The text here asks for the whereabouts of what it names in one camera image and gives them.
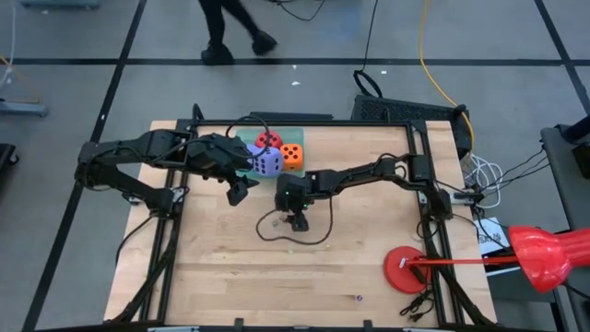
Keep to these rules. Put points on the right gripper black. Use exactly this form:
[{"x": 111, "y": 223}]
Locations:
[{"x": 292, "y": 193}]

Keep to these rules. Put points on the black aluminium table frame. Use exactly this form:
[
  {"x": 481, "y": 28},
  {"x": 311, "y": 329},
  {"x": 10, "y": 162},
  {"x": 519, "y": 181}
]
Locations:
[{"x": 378, "y": 123}]

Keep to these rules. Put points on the red foam die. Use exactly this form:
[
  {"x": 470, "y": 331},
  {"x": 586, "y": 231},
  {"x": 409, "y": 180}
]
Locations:
[{"x": 269, "y": 138}]

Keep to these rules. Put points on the orange foam die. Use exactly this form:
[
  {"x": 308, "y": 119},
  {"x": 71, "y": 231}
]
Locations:
[{"x": 291, "y": 157}]

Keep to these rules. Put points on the teal translucent plastic bin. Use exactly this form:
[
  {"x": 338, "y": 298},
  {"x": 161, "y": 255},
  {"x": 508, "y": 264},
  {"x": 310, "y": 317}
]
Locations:
[{"x": 297, "y": 133}]

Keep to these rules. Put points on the black caster foot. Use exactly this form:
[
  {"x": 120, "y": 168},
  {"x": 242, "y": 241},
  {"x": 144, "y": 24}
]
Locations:
[{"x": 7, "y": 157}]

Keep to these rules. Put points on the white paper label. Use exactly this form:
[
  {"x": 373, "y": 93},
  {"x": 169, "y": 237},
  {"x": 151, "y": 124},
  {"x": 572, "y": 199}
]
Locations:
[{"x": 493, "y": 235}]

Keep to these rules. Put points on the black frame clip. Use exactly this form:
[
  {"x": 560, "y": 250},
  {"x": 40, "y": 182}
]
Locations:
[
  {"x": 238, "y": 323},
  {"x": 367, "y": 325}
]

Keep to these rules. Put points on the purple foam die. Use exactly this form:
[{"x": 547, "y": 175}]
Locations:
[
  {"x": 251, "y": 151},
  {"x": 268, "y": 163}
]

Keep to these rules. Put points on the black desk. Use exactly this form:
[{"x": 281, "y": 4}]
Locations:
[{"x": 558, "y": 175}]

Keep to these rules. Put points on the red desk lamp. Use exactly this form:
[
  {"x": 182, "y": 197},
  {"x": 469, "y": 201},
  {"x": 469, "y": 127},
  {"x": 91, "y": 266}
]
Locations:
[{"x": 544, "y": 258}]

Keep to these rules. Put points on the person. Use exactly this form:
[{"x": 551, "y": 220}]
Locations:
[{"x": 214, "y": 27}]

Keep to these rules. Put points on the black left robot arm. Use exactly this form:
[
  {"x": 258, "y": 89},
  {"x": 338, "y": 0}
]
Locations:
[{"x": 138, "y": 145}]

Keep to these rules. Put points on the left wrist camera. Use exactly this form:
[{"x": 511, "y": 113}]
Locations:
[{"x": 230, "y": 146}]

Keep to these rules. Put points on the grey metal base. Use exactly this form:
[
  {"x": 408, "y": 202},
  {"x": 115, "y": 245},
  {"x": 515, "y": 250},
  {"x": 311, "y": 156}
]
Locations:
[{"x": 20, "y": 109}]

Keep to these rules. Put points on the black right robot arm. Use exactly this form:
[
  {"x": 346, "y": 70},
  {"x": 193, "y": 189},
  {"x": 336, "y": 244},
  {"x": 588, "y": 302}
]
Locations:
[{"x": 359, "y": 173}]

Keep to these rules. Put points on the black bar stand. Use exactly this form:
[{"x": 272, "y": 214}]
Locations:
[{"x": 290, "y": 116}]

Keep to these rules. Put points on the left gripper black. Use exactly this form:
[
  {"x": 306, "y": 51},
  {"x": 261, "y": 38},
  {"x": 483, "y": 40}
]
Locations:
[{"x": 216, "y": 168}]

